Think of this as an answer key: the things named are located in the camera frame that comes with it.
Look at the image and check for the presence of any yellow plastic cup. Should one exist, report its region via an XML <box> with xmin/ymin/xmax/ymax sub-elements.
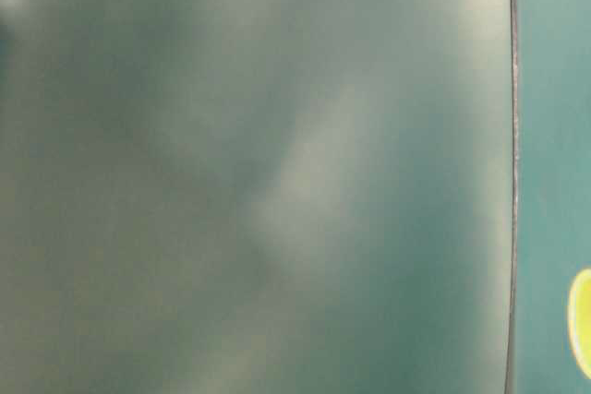
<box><xmin>567</xmin><ymin>269</ymin><xmax>591</xmax><ymax>378</ymax></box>

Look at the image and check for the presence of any dark blurred foreground panel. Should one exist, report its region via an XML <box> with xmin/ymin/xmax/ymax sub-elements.
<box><xmin>1</xmin><ymin>0</ymin><xmax>513</xmax><ymax>393</ymax></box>

